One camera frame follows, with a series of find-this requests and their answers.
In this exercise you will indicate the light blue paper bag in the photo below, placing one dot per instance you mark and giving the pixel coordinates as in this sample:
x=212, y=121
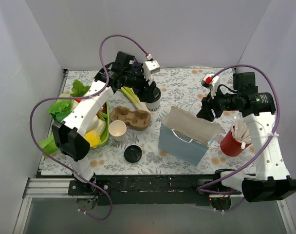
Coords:
x=185, y=136

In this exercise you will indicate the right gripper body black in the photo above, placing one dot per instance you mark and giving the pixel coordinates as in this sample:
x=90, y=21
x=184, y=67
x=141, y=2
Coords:
x=212, y=105

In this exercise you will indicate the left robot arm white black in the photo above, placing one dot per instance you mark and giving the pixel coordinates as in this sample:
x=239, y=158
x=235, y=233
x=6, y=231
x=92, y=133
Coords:
x=69, y=133

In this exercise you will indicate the white paper coffee cup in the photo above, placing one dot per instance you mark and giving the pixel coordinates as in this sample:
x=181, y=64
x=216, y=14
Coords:
x=117, y=130

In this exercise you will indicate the green lettuce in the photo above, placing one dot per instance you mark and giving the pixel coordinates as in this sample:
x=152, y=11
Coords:
x=61, y=109

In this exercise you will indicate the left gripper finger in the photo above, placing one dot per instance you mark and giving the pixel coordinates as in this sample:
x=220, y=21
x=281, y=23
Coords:
x=144, y=95
x=151, y=88

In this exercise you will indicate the floral table mat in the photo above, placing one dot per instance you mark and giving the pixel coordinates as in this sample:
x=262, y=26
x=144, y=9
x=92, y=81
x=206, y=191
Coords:
x=180, y=87

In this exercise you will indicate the aluminium rail frame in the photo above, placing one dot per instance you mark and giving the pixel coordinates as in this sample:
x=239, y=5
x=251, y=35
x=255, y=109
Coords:
x=51, y=211

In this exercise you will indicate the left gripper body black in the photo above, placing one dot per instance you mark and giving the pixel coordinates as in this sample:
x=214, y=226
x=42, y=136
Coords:
x=145, y=87

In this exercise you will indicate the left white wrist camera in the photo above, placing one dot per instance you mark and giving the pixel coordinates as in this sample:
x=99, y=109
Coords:
x=150, y=66

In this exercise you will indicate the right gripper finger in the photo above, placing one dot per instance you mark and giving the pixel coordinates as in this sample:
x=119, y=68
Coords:
x=218, y=112
x=206, y=114

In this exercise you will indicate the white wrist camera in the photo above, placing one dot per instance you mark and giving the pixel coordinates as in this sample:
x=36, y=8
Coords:
x=150, y=66
x=211, y=83

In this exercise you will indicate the brown cardboard cup carrier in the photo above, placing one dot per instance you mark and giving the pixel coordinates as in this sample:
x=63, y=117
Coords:
x=137, y=119

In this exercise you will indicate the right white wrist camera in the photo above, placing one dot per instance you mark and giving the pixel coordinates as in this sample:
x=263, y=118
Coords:
x=211, y=83

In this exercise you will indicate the red cup holder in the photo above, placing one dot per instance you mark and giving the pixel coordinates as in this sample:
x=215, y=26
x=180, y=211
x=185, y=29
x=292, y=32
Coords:
x=229, y=146

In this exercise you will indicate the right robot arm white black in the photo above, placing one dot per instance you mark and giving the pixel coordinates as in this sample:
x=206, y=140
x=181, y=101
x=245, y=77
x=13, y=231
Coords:
x=272, y=180

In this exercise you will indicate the green onion stalk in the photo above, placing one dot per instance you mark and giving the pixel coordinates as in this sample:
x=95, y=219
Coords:
x=130, y=94

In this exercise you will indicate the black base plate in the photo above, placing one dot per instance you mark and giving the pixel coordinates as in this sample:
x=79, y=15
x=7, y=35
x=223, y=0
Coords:
x=144, y=189

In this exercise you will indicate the green plastic tray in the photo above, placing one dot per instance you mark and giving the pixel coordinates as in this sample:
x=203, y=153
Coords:
x=104, y=136

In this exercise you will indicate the black plastic cup lid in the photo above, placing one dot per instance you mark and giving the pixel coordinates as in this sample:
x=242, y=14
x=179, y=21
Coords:
x=158, y=93

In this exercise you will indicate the yellow leafy cabbage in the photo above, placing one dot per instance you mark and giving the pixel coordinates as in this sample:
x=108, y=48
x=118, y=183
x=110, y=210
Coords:
x=93, y=135

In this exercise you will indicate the orange carrot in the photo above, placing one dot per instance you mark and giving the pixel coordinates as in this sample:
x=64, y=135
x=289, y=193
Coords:
x=103, y=110

